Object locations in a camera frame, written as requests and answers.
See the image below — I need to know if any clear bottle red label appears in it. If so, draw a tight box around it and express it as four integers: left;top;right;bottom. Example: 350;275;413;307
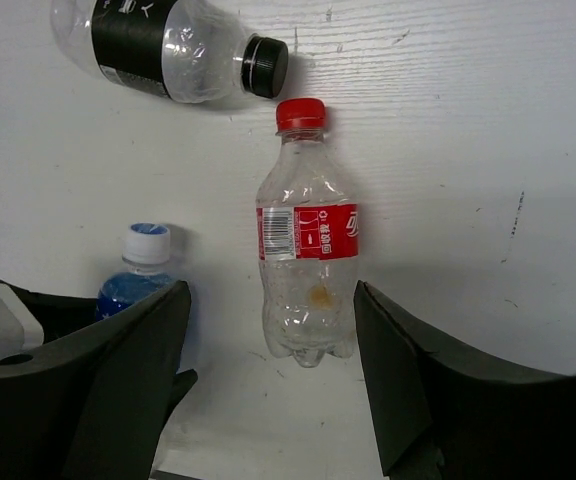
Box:
256;98;359;368

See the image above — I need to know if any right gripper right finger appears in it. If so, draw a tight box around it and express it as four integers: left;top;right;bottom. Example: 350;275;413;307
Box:
354;282;576;479

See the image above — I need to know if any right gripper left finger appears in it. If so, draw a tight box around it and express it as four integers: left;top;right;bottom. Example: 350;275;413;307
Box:
0;281;191;479

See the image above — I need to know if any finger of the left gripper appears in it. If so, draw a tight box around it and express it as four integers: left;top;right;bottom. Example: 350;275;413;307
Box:
0;279;96;344
167;369;198;419

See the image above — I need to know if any clear bottle black label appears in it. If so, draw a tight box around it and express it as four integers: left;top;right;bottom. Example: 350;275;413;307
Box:
50;0;289;104

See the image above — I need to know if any clear bottle blue label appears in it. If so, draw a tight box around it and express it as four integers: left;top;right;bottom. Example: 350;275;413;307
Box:
94;222;180;321

